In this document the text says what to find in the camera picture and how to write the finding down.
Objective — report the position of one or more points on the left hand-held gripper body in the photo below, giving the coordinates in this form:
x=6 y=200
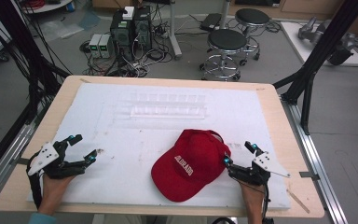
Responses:
x=48 y=155

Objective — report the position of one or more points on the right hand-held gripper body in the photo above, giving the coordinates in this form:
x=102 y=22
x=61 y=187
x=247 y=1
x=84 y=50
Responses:
x=262 y=163

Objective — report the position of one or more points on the red baseball cap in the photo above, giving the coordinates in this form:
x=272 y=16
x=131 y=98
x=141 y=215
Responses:
x=192 y=165

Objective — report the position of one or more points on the person's right hand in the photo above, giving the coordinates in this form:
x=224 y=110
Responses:
x=252 y=197

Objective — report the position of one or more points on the person's left hand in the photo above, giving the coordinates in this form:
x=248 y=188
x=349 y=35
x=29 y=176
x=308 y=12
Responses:
x=54 y=193

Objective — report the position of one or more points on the grey tape strip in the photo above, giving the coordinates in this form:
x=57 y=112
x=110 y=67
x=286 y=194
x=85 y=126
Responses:
x=22 y=161
x=309 y=175

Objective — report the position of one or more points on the white foam board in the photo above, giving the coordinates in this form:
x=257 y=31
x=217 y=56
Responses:
x=121 y=161

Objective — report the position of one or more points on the thin wooden stick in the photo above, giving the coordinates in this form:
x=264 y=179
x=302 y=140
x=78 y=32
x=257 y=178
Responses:
x=298 y=201

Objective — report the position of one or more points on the clear acrylic rack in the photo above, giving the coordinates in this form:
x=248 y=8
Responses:
x=167 y=112

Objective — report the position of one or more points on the grey power supply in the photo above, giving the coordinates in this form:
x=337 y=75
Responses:
x=94 y=45
x=106 y=46

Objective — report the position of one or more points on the black round stool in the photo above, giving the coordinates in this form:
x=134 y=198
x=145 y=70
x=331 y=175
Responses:
x=252 y=17
x=227 y=40

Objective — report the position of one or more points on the black computer tower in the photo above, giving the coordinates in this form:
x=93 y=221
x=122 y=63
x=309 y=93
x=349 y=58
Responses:
x=143 y=29
x=121 y=34

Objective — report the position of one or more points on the white platform board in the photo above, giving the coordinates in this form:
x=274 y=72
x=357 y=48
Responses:
x=295 y=40

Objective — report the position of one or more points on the black flat case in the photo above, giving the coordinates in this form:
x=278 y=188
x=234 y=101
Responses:
x=210 y=21

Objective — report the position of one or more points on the white round table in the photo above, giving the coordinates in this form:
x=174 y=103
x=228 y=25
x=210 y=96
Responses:
x=48 y=6

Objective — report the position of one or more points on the white box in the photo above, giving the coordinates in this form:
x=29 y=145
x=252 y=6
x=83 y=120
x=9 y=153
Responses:
x=128 y=13

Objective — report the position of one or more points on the grey table leg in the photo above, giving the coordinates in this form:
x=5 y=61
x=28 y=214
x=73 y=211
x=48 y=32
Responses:
x=174 y=34

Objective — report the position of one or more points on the aluminium rail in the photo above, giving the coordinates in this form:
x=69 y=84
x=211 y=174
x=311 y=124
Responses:
x=317 y=161
x=9 y=152

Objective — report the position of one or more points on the black metal frame stand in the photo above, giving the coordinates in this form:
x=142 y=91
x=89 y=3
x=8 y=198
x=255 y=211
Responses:
x=18 y=46
x=320 y=53

